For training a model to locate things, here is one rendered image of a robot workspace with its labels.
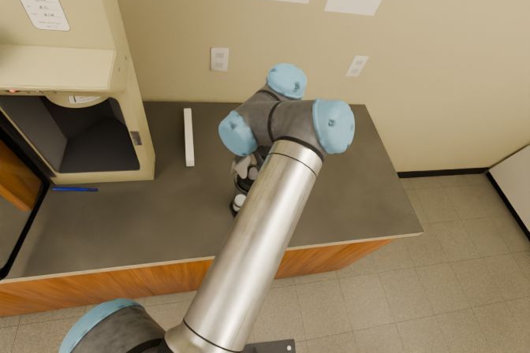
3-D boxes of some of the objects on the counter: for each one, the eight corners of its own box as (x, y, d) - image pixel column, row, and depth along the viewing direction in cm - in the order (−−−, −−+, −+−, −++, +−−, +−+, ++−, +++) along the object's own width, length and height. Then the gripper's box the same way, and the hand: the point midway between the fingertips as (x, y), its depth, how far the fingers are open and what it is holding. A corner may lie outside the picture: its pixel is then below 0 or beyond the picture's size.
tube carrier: (251, 189, 109) (260, 159, 92) (263, 213, 104) (274, 187, 87) (224, 198, 105) (229, 169, 88) (235, 224, 100) (242, 198, 83)
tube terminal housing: (69, 128, 111) (-101, -155, 48) (157, 127, 119) (107, -118, 56) (54, 184, 98) (-208, -104, 35) (154, 180, 105) (84, -64, 43)
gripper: (240, 155, 58) (231, 196, 74) (319, 134, 65) (296, 176, 81) (225, 124, 62) (221, 169, 78) (302, 107, 69) (283, 152, 85)
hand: (255, 165), depth 81 cm, fingers open, 14 cm apart
